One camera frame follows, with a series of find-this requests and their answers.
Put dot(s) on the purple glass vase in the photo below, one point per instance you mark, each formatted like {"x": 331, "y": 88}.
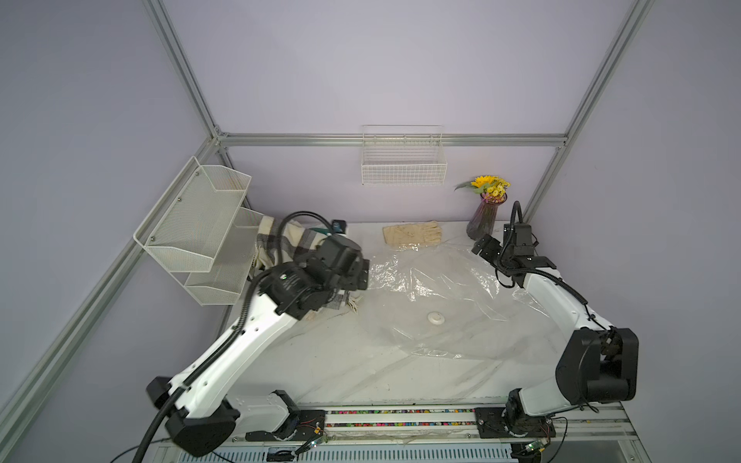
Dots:
{"x": 483, "y": 221}

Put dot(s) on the cream plaid fringed scarf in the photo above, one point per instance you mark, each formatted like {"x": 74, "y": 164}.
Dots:
{"x": 294, "y": 242}

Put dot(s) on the white vacuum bag valve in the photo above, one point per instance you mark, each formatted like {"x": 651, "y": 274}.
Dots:
{"x": 436, "y": 318}

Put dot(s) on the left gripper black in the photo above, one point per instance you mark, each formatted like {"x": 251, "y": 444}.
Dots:
{"x": 357, "y": 277}

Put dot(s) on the beige leather gloves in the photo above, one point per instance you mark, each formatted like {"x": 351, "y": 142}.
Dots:
{"x": 413, "y": 235}

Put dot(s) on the aluminium mounting rail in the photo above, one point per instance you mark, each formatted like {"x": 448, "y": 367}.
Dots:
{"x": 419, "y": 422}

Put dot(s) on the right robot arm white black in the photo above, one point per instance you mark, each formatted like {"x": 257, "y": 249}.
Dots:
{"x": 600, "y": 361}

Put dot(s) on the white mesh two-tier shelf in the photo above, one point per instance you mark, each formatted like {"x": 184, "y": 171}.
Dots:
{"x": 202, "y": 233}

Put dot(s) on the yellow flower bouquet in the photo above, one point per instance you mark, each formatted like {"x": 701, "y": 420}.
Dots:
{"x": 492, "y": 189}

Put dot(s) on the clear plastic vacuum bag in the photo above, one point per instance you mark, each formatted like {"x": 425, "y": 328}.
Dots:
{"x": 484, "y": 319}

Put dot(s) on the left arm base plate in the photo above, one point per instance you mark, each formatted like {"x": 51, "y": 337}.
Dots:
{"x": 300, "y": 427}

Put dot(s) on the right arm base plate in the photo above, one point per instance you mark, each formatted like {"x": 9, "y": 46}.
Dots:
{"x": 499, "y": 423}

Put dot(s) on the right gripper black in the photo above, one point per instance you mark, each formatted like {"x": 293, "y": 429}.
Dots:
{"x": 487, "y": 253}

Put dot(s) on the white wire wall basket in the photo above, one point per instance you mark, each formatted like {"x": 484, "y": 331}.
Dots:
{"x": 403, "y": 155}

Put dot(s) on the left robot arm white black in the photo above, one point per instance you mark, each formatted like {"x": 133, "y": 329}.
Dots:
{"x": 193, "y": 405}

